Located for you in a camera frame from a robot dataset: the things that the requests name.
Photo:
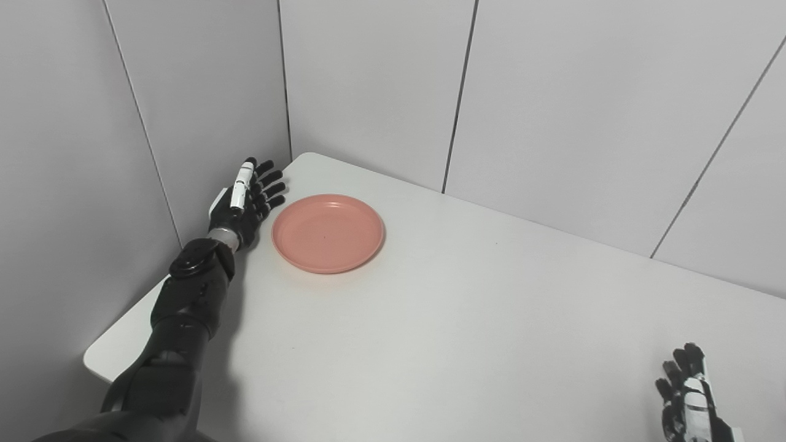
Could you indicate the pink round plate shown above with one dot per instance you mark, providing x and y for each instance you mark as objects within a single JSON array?
[{"x": 328, "y": 233}]

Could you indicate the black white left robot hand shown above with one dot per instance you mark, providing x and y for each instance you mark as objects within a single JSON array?
[{"x": 249, "y": 215}]

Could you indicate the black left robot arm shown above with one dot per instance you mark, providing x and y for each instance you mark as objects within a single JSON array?
[{"x": 184, "y": 319}]

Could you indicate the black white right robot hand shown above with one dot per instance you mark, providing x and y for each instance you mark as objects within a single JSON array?
[{"x": 694, "y": 411}]

